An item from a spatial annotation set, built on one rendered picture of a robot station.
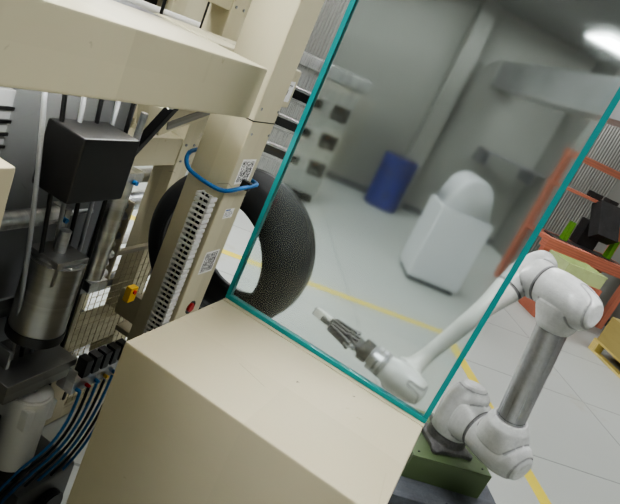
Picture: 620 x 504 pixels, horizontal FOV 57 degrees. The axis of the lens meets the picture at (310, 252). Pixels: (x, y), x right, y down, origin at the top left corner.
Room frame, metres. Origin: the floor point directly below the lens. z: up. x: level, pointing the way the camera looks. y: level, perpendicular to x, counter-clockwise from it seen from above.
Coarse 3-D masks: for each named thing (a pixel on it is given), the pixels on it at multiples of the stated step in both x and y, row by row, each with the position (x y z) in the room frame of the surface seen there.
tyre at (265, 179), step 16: (256, 176) 1.81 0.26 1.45; (272, 176) 1.91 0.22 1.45; (176, 192) 1.78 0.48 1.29; (256, 192) 1.73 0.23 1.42; (160, 208) 1.79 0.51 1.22; (240, 208) 1.71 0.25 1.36; (256, 208) 1.70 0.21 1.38; (160, 224) 1.78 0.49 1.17; (160, 240) 1.78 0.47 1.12; (208, 288) 1.98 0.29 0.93; (224, 288) 1.98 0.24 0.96; (208, 304) 1.91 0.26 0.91
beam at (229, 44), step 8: (160, 16) 1.75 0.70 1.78; (176, 24) 1.74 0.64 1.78; (184, 24) 1.80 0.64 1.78; (200, 32) 1.77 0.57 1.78; (208, 32) 1.97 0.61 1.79; (216, 40) 1.75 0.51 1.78; (224, 40) 1.94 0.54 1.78; (232, 40) 2.18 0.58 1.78; (232, 48) 1.77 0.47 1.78; (296, 72) 2.22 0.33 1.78; (296, 80) 2.25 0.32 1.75; (288, 104) 2.26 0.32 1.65
